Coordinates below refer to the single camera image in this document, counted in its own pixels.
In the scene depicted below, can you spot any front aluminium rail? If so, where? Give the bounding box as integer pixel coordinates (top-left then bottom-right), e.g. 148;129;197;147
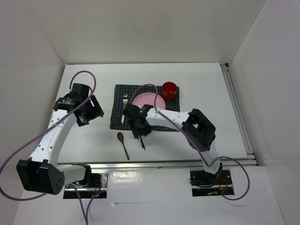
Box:
56;160;258;171

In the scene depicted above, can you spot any pink plastic plate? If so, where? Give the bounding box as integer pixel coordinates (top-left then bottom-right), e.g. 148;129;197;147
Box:
132;92;166;110

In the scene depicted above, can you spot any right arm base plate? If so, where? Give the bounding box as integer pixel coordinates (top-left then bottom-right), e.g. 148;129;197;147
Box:
189;170;234;197

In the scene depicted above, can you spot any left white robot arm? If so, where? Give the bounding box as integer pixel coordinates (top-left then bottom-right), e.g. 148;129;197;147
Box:
16;83;104;195

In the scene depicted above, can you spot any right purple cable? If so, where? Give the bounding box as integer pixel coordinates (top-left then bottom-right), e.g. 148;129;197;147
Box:
130;83;250;201

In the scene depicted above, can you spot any red ceramic mug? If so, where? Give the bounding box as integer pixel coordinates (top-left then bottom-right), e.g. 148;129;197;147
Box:
162;82;177;101

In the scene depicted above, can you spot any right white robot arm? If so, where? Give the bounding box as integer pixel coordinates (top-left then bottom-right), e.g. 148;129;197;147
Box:
122;104;223;184

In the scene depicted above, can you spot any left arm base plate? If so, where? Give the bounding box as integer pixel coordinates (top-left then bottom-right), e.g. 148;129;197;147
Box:
72;172;108;199

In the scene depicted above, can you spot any silver metal fork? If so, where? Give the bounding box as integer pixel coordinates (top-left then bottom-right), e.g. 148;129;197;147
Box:
121;94;128;124

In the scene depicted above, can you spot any silver metal knife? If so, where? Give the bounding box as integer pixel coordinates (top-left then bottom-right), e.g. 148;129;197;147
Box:
139;136;146;151

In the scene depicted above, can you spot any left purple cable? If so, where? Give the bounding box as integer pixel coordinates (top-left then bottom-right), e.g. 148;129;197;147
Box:
0;70;97;223

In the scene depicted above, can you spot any brown wooden spoon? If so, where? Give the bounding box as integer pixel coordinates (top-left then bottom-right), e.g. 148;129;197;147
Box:
117;132;130;160

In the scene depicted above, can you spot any purple cable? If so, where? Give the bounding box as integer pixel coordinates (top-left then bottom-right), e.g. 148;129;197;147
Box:
0;70;97;223
130;83;250;201

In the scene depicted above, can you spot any dark checkered cloth placemat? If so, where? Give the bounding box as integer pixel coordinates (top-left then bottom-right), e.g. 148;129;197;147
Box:
110;84;180;131

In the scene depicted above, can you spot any right side aluminium rail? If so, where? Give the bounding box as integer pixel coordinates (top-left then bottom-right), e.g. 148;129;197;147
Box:
220;63;258;165

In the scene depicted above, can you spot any aluminium rail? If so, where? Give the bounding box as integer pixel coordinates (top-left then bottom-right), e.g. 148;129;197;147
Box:
56;160;258;171
220;63;258;165

